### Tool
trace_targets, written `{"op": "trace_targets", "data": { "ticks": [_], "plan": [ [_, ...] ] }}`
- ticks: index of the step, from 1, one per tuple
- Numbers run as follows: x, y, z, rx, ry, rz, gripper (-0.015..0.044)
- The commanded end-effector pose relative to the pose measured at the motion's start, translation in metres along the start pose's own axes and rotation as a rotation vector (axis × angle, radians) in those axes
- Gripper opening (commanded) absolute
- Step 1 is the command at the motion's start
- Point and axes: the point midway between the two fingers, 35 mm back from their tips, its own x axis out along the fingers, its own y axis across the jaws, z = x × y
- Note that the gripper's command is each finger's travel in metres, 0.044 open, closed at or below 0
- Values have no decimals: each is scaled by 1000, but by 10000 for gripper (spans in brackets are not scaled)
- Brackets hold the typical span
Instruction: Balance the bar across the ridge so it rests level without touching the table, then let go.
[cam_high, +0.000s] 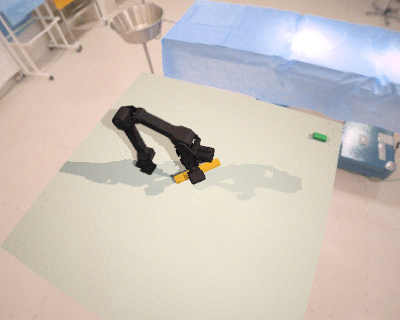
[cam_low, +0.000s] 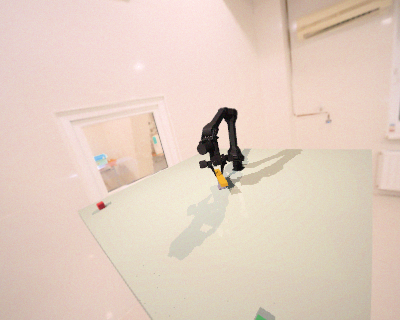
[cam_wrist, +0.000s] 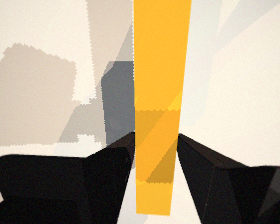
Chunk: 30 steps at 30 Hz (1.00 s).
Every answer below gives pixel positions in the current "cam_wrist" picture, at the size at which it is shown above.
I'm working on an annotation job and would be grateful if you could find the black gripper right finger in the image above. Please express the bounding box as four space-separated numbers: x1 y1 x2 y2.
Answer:
177 133 280 224

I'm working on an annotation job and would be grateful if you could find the yellow bar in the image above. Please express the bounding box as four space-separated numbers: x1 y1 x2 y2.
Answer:
134 0 192 216

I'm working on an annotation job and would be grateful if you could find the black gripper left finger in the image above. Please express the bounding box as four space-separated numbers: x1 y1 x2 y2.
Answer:
0 132 135 224

